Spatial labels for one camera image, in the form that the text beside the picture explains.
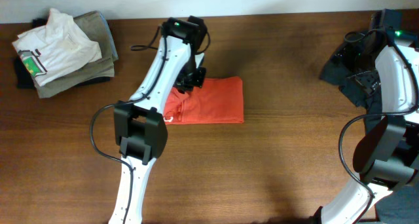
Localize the light blue folded garment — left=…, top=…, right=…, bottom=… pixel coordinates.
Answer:
left=99, top=12, right=118, bottom=62

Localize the olive folded garment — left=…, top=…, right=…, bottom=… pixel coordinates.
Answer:
left=35, top=11, right=115, bottom=98

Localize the dark navy garment pile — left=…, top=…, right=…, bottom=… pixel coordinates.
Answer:
left=319, top=27, right=419, bottom=224

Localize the red orange t-shirt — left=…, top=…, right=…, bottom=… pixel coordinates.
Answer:
left=163, top=77, right=244, bottom=124

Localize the black folded garment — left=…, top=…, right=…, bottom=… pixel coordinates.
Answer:
left=13, top=18, right=111, bottom=89

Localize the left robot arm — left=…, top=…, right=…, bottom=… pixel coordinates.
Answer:
left=109, top=16, right=209, bottom=224

